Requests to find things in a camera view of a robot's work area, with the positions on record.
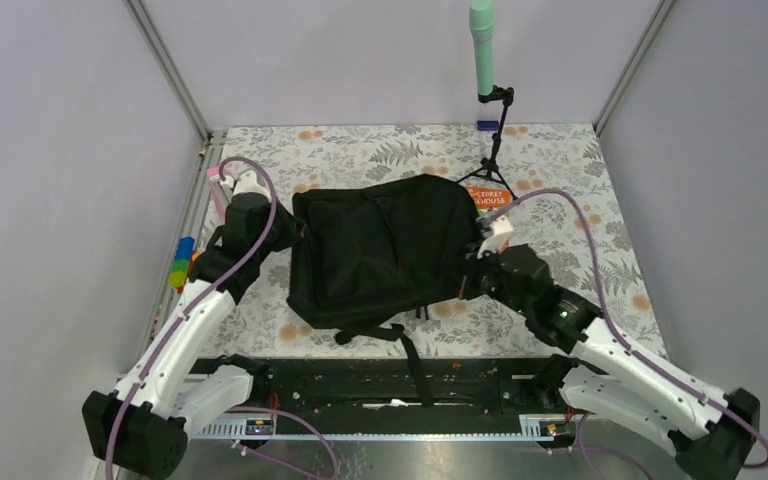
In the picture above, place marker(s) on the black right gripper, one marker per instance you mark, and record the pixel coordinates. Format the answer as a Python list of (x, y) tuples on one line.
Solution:
[(471, 269)]

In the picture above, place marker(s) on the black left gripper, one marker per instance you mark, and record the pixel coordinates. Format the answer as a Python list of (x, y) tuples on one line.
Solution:
[(292, 228)]

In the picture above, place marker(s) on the orange treehouse book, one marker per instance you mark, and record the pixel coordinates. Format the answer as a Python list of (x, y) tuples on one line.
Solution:
[(486, 198)]

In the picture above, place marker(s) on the black student backpack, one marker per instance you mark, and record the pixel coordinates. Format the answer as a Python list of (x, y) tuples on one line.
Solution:
[(369, 254)]

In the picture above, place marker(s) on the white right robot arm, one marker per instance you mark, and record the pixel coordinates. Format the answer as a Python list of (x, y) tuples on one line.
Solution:
[(707, 430)]

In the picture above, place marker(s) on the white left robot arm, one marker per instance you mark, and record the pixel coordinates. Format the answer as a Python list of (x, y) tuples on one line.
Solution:
[(146, 422)]

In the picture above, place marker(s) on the colourful toy blocks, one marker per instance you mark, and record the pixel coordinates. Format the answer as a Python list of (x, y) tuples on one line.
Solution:
[(181, 266)]

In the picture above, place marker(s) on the floral tablecloth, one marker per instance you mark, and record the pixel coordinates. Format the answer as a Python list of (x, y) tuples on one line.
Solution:
[(569, 215)]

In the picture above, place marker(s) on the black tripod stand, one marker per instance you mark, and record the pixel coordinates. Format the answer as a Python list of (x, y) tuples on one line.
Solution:
[(489, 168)]

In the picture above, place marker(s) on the green microphone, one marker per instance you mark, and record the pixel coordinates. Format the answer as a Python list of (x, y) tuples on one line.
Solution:
[(481, 24)]

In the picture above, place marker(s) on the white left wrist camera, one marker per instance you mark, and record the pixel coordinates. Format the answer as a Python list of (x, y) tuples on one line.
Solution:
[(246, 182)]

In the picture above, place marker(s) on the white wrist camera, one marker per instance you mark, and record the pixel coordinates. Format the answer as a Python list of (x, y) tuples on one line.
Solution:
[(496, 233), (246, 182)]

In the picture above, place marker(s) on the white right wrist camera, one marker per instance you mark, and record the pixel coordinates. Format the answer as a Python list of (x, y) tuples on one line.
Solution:
[(496, 233)]

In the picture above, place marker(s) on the blue block at wall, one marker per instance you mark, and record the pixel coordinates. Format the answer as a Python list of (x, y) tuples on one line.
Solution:
[(487, 125)]

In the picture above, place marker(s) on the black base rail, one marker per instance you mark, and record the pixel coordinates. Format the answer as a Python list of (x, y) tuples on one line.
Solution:
[(365, 397)]

